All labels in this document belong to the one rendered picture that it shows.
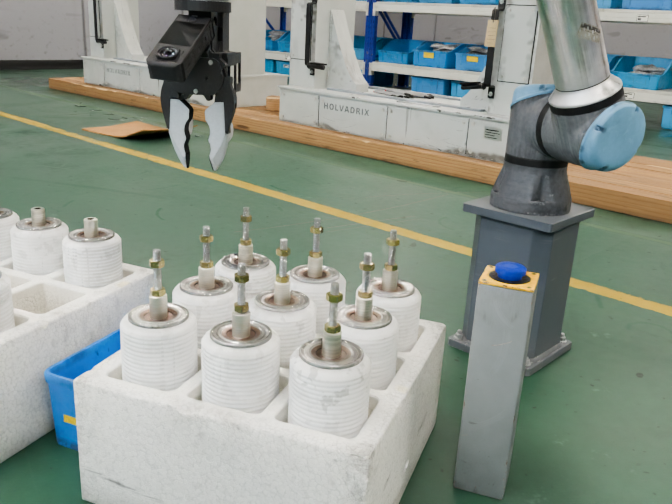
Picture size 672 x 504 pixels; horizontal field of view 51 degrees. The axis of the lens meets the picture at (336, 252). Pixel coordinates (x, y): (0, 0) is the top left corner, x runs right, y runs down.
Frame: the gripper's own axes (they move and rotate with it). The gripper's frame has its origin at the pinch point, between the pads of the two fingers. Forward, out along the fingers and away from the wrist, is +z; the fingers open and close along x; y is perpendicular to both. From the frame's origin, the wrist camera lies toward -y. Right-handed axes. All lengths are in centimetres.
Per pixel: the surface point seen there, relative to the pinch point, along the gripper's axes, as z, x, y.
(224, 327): 18.1, -7.5, -11.8
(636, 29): -25, -240, 849
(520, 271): 10.6, -43.0, -0.6
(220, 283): 18.2, -2.1, 2.6
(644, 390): 43, -73, 36
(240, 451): 29.1, -12.4, -20.8
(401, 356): 25.5, -28.9, 1.2
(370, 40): -1, 51, 594
